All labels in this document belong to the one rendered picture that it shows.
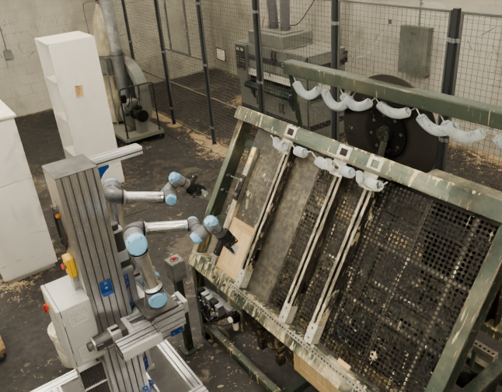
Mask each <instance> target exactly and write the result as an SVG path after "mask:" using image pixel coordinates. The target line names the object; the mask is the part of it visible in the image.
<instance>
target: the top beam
mask: <svg viewBox="0 0 502 392"><path fill-rule="evenodd" d="M234 117H235V118H237V119H239V120H241V121H245V122H247V123H249V124H252V125H255V126H257V127H259V128H262V129H264V128H269V129H270V130H273V131H276V132H279V133H281V134H283V135H284V133H285V131H286V128H287V126H288V124H289V123H287V122H284V121H281V120H278V119H276V118H273V117H270V116H267V115H265V114H262V113H259V112H256V111H254V110H250V109H248V108H246V107H242V106H239V105H238V107H237V110H236V112H235V116H234ZM289 125H291V126H293V127H296V128H298V130H297V133H296V136H295V139H297V140H299V141H301V142H304V143H306V144H309V145H312V146H315V147H316V148H319V149H322V150H324V151H327V152H330V153H332V154H334V155H336V153H337V150H338V148H339V146H340V144H342V145H345V146H348V147H351V148H353V150H352V152H351V154H350V158H349V159H348V160H350V161H352V162H355V163H358V164H360V165H362V166H367V163H368V160H369V158H370V156H371V155H372V156H376V157H378V158H380V159H384V160H385V162H384V164H383V166H382V169H381V171H380V173H383V174H385V175H388V176H390V177H392V180H394V181H395V182H398V183H400V184H403V185H406V186H407V187H411V188H413V189H415V190H418V191H421V192H423V193H425V194H429V195H431V196H433V197H436V198H439V199H441V200H443V201H446V202H448V203H451V204H453V205H456V206H458V207H460V208H464V209H466V210H468V211H471V212H474V213H476V214H478V215H481V216H484V217H486V218H488V219H492V220H493V221H496V222H499V223H501V224H502V201H501V200H499V199H496V198H492V197H490V196H488V195H485V194H481V193H479V192H477V191H473V190H471V189H468V188H466V187H463V186H460V185H457V184H454V183H452V182H449V181H446V180H443V179H441V178H438V177H435V176H432V175H430V174H428V173H424V172H421V171H419V170H415V169H413V168H411V167H408V166H404V165H403V164H400V163H396V162H394V161H392V160H389V159H386V158H383V157H381V156H377V155H375V154H372V153H369V152H366V151H364V150H361V149H358V148H355V147H353V146H351V145H347V144H344V143H342V142H338V141H336V140H334V139H331V138H327V137H326V136H323V135H319V134H317V133H315V132H312V131H309V130H306V129H304V128H300V127H298V126H295V125H293V124H289ZM379 163H380V162H379V161H377V160H375V159H373V161H372V163H371V167H374V168H375V169H378V165H379Z"/></svg>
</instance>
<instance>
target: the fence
mask: <svg viewBox="0 0 502 392"><path fill-rule="evenodd" d="M253 148H254V149H255V151H254V153H253V155H251V152H252V150H253ZM251 152H250V154H249V158H250V157H251V158H252V159H251V162H250V164H248V160H249V158H248V160H247V162H246V166H245V169H244V170H243V173H242V174H243V175H245V176H246V178H245V181H244V183H243V186H242V190H241V191H240V194H239V198H238V200H237V201H236V200H234V199H233V201H232V204H231V207H230V209H229V212H228V215H227V218H226V220H225V224H224V226H223V227H224V228H227V229H228V230H229V228H230V225H231V224H232V220H233V218H234V217H236V214H237V211H238V209H239V206H240V203H241V201H242V197H243V195H244V193H245V190H246V186H247V184H248V182H249V178H250V176H251V173H252V171H253V167H254V165H255V162H256V159H257V156H258V154H259V152H260V149H258V148H256V147H252V149H251ZM218 259H219V256H216V255H215V254H213V256H212V259H211V263H212V264H213V265H216V264H217V262H218Z"/></svg>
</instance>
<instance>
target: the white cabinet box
mask: <svg viewBox="0 0 502 392"><path fill-rule="evenodd" d="M34 39H35V42H36V46H37V51H38V54H39V57H40V63H41V65H42V69H43V72H44V78H45V80H46V84H47V89H48V92H49V95H50V98H51V104H52V107H53V110H54V116H55V118H56V122H57V125H58V130H59V133H60V136H61V142H62V145H63V148H64V154H65V157H66V159H67V158H70V157H73V156H77V155H80V154H84V155H85V156H86V157H87V158H88V157H90V156H95V155H98V154H100V153H104V152H108V151H111V150H114V149H117V141H116V138H115V134H114V129H113V123H112V119H111V115H110V108H109V104H108V100H107V96H106V90H105V86H104V81H103V75H102V71H101V67H100V63H99V56H98V52H97V49H96V42H95V37H94V36H92V35H89V34H87V33H83V32H81V31H73V32H69V33H60V34H56V35H51V36H46V37H38V38H34ZM110 178H114V179H117V180H119V181H120V183H122V182H124V175H123V170H122V167H121V163H120V161H118V162H115V163H111V164H109V168H108V169H107V170H106V172H105V173H104V174H103V176H102V179H101V182H102V186H103V184H104V182H105V181H106V180H108V179H110Z"/></svg>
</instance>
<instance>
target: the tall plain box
mask: <svg viewBox="0 0 502 392"><path fill-rule="evenodd" d="M14 117H16V115H15V114H14V113H13V112H12V111H11V110H10V109H9V108H8V107H7V106H6V105H5V104H4V103H3V102H2V101H1V100H0V273H1V275H2V277H3V279H4V282H8V284H12V283H13V282H17V281H19V280H21V279H24V278H27V277H29V276H31V275H35V274H36V273H39V272H42V271H45V270H47V269H49V268H52V267H54V266H56V265H55V262H58V260H57V258H56V254H55V252H54V247H53V244H52V242H51V237H50V234H49V232H48V229H47V224H46V222H45V219H44V214H43V212H42V209H41V206H40V202H39V199H38V196H37V192H36V188H35V186H34V183H33V178H32V176H31V172H30V168H29V166H28V162H27V160H26V156H25V152H24V150H23V145H22V142H21V140H20V137H19V132H18V130H17V127H16V123H15V120H14Z"/></svg>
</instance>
